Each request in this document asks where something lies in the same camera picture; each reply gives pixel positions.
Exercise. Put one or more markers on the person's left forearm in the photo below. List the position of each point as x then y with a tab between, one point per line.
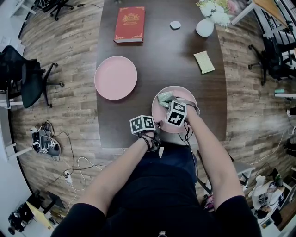
111	182

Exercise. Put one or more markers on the white power strip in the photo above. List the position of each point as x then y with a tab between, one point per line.
68	180

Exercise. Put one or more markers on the white vase with flowers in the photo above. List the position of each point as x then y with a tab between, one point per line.
217	11

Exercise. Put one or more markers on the yellow green sponge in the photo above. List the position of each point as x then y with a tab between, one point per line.
204	62

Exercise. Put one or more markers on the small metal buckle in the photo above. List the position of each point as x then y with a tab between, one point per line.
162	234

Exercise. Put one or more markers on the white ceramic vase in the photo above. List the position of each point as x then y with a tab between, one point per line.
204	27

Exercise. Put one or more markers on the yellow board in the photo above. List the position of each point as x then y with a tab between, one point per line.
38	214

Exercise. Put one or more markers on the small white oval case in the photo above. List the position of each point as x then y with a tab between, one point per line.
175	25

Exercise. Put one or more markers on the green patterned sponge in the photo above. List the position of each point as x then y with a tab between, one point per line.
163	96

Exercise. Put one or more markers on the person's black clothing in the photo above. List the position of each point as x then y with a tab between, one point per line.
159	196

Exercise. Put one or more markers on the grey domed backpack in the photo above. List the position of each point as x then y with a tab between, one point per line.
49	144

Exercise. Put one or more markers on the pink plate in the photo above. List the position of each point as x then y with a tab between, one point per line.
159	115
115	78

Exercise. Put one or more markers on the wooden desk white legs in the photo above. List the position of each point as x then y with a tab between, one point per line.
270	7

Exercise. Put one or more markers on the person's right forearm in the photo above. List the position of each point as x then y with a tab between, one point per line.
212	166

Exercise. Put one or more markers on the black office chair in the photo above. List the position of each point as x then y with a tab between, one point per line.
60	8
30	85
275	62

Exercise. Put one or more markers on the pink bag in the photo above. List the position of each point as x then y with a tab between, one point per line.
209	202

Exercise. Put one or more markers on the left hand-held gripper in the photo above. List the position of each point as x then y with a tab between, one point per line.
141	125

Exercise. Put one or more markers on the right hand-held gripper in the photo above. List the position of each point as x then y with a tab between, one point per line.
176	114

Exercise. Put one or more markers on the red hardcover book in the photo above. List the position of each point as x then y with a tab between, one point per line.
129	24

